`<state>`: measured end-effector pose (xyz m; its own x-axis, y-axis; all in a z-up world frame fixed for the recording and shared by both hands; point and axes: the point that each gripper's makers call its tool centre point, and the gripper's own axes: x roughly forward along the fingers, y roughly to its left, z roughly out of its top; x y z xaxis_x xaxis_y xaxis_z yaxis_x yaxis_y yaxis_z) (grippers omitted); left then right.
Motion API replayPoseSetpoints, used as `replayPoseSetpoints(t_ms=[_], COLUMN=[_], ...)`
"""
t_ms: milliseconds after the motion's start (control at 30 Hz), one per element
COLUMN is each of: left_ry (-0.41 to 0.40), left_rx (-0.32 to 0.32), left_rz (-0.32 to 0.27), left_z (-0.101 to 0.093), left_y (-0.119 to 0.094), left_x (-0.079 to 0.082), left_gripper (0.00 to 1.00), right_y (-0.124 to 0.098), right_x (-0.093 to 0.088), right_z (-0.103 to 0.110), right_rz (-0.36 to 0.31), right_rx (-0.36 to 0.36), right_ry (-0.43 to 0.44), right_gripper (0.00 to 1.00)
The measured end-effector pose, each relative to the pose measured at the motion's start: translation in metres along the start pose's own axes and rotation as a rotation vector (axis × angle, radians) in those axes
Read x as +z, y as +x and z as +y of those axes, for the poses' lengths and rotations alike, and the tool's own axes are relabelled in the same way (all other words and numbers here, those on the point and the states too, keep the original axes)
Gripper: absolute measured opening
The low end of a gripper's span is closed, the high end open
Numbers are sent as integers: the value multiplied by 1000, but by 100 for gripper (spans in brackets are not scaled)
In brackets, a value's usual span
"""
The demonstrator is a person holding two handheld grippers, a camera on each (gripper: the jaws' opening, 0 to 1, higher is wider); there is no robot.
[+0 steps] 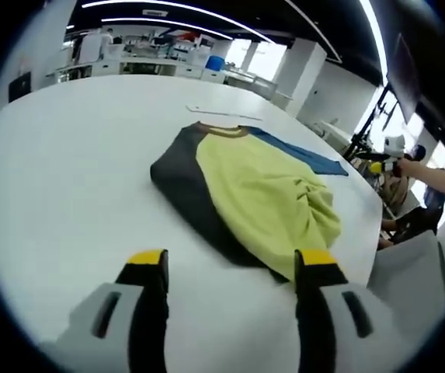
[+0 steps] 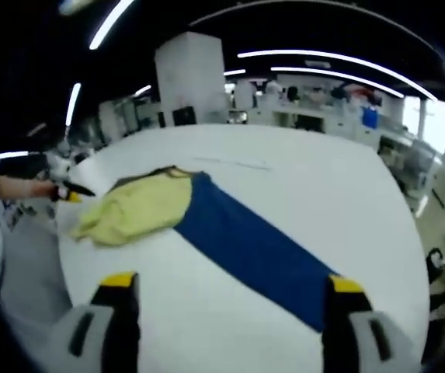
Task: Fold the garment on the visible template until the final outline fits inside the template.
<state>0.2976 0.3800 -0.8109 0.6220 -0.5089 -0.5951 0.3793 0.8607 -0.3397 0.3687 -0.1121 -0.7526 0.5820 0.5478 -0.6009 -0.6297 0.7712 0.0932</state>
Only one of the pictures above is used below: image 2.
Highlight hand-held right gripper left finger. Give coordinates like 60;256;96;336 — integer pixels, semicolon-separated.
57;270;142;373

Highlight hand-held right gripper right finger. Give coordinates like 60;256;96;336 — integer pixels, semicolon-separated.
322;274;421;373

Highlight yellow garment blue grey sleeves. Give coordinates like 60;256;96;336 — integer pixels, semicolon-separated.
68;165;342;334

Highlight person's left hand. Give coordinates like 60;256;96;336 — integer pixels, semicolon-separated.
27;179;58;200

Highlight grey equipment racks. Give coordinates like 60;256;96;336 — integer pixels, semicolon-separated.
97;96;161;145

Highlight black box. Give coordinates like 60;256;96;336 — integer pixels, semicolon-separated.
172;106;196;126

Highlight large white column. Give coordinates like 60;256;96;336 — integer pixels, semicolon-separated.
154;30;226;127

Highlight blue container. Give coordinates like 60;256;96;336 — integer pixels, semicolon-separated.
361;105;379;128

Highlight cluttered white lab counter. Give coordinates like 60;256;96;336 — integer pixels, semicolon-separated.
231;77;402;139

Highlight bright window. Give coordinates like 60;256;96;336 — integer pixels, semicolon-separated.
402;95;445;155

